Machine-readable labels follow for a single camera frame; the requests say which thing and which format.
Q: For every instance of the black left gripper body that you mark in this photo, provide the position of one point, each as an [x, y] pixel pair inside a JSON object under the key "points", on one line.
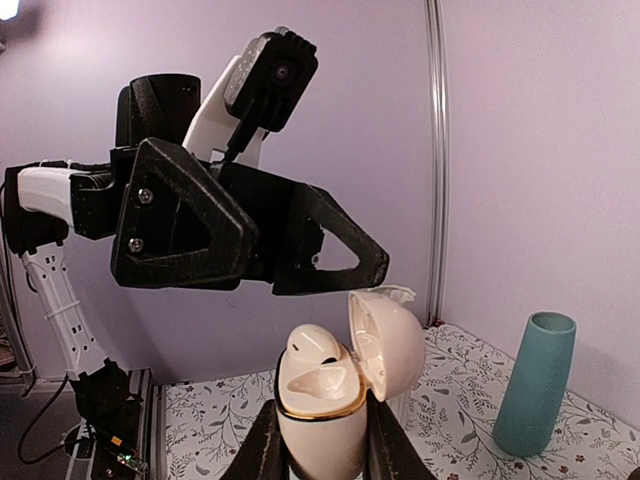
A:
{"points": [[162, 106]]}

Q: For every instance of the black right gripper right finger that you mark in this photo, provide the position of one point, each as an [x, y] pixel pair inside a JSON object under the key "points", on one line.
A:
{"points": [[390, 454]]}

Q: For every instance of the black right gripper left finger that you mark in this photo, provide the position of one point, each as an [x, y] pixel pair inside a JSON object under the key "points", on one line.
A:
{"points": [[262, 454]]}

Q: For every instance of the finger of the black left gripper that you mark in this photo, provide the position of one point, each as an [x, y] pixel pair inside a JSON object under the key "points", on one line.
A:
{"points": [[324, 249], [177, 226]]}

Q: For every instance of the white earbud charging case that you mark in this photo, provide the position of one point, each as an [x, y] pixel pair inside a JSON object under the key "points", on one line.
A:
{"points": [[322, 411]]}

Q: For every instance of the white earbud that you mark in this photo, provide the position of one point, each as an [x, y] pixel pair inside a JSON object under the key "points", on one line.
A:
{"points": [[312, 346]]}

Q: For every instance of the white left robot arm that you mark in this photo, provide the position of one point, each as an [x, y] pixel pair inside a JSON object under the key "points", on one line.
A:
{"points": [[37, 223]]}

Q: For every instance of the white ribbed vase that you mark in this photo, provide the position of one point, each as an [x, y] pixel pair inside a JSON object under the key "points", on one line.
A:
{"points": [[398, 358]]}

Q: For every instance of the teal tall vase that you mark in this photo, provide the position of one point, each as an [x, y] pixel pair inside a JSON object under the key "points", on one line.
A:
{"points": [[533, 397]]}

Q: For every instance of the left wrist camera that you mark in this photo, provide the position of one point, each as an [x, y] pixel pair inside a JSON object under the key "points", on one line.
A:
{"points": [[255, 95]]}

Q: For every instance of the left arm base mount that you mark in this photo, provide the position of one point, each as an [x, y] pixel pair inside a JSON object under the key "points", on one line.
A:
{"points": [[113, 413]]}

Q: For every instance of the left aluminium frame post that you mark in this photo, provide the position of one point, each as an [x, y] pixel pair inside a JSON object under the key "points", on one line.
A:
{"points": [[440, 157]]}

